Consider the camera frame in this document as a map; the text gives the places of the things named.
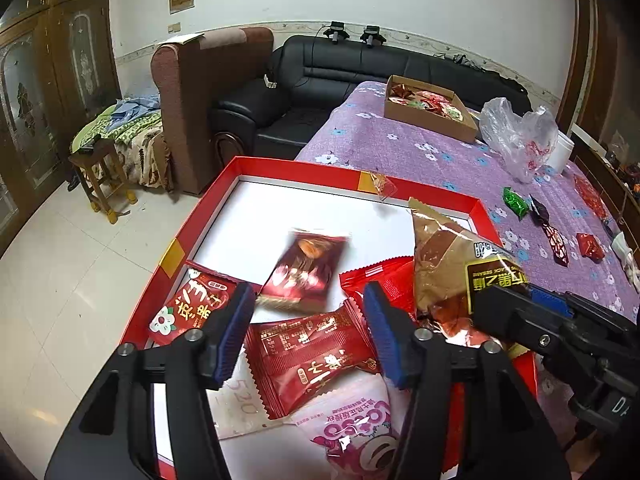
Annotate green wrapped candy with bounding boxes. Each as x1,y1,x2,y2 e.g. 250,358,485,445
502,187,531,222

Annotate blue clothes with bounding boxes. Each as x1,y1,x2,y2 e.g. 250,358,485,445
107,92,162,122

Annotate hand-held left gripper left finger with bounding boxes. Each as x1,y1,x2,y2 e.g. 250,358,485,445
45,282,256,480

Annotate patterned blanket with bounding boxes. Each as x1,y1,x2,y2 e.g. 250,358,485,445
70,105,173,191

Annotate red foil candy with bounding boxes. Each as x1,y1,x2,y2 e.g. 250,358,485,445
576,232,604,262

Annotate wooden stool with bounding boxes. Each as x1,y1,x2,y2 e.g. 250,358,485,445
68,137,138,223

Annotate clear plastic bag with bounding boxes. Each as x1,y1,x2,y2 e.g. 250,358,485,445
479,97,559,184

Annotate brown armchair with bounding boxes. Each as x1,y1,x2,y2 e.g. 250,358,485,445
151,27,275,196

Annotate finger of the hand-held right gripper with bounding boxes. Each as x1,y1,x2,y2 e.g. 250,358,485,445
472,289,567,357
527,283,577,319

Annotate white plastic jar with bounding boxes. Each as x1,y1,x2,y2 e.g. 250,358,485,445
545,131,574,172

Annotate white work glove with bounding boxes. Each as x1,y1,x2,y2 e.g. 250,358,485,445
611,231,640,283

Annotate white pink printed packet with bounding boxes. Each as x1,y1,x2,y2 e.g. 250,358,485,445
209,352,296,442

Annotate small orange candy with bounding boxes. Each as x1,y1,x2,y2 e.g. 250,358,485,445
367,171,399,202

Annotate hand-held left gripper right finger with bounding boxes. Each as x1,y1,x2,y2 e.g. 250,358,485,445
362,282,573,480

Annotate dark red glossy snack packet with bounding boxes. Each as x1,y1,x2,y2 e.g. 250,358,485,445
256,227,350,317

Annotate pile of assorted snacks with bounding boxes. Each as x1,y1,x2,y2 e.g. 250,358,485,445
390,82,471,123

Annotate cardboard box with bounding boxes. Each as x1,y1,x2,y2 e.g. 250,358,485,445
384,75,479,144

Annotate pink white snack packet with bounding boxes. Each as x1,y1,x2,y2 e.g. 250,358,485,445
294,375,418,480

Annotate purple flowered tablecloth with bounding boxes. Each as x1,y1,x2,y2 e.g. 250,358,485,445
294,80,640,461

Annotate brown gold snack packet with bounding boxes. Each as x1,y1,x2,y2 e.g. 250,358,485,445
409,196,532,347

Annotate large bright red snack packet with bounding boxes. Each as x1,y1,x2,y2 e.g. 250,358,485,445
339,255,418,321

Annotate wooden wardrobe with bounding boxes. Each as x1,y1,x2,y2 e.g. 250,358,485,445
0,0,121,256

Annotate red flower print snack packet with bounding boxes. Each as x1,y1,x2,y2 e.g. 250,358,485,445
148,261,241,347

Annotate red shallow box lid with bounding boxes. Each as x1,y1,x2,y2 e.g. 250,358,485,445
122,156,540,480

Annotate dark twisted candy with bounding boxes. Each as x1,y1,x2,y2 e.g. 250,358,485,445
529,195,552,227

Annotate red mesh pouch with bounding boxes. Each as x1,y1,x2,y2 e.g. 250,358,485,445
573,175,610,222

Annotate black leather sofa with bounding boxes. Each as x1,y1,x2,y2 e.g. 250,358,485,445
210,35,532,158

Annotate wooden sideboard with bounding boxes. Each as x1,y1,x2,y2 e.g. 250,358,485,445
570,125,640,231

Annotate red patterned candy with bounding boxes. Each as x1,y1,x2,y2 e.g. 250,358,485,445
542,224,571,267

